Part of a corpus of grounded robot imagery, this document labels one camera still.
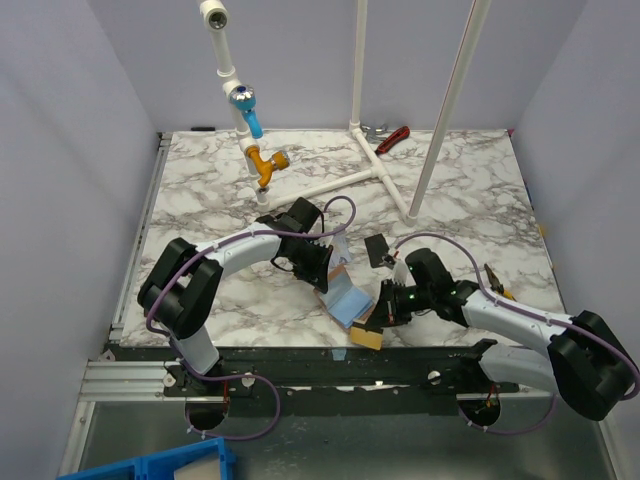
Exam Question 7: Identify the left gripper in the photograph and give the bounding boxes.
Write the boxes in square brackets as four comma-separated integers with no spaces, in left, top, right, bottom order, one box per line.
[285,240,334,294]

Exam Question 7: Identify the pink leather card holder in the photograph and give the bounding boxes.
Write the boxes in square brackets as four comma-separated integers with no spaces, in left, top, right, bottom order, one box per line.
[314,265,374,330]

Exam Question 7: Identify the single gold card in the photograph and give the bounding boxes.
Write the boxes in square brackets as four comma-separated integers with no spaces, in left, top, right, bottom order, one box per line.
[350,325,383,351]

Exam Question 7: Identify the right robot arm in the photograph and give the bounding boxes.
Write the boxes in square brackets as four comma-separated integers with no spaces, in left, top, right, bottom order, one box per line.
[365,248,638,421]

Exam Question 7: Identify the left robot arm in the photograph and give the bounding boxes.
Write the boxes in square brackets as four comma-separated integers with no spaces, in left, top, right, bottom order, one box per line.
[137,197,333,395]

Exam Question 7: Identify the silver VIP card stack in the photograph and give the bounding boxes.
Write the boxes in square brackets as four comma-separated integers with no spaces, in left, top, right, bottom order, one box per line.
[333,236,352,265]

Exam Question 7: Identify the black VIP card stack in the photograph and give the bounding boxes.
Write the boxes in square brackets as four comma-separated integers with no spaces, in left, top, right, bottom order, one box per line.
[364,233,391,269]

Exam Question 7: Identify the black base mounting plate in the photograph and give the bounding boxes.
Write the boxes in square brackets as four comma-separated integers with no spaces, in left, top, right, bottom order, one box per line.
[164,347,518,417]

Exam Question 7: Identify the orange valve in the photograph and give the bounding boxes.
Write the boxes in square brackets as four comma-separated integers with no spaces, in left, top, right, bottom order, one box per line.
[245,146,290,189]

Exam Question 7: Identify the metal clamp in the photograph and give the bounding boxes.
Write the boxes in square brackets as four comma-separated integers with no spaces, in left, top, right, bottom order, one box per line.
[360,124,389,138]

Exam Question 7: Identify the blue valve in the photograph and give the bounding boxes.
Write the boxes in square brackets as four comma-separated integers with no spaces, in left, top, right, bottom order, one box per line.
[229,84,263,139]

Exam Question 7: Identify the blue plastic bin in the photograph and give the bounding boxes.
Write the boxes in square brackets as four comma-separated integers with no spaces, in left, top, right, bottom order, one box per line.
[59,439,237,480]

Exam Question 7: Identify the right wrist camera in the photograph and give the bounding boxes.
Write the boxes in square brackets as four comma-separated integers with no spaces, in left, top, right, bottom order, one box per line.
[392,259,409,285]

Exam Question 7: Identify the yellow handled pliers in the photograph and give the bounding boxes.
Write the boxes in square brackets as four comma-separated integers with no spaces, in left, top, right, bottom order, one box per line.
[484,263,516,301]

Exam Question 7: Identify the white PVC pipe frame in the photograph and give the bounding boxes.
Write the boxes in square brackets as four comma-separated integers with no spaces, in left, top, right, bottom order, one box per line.
[198,1,491,226]

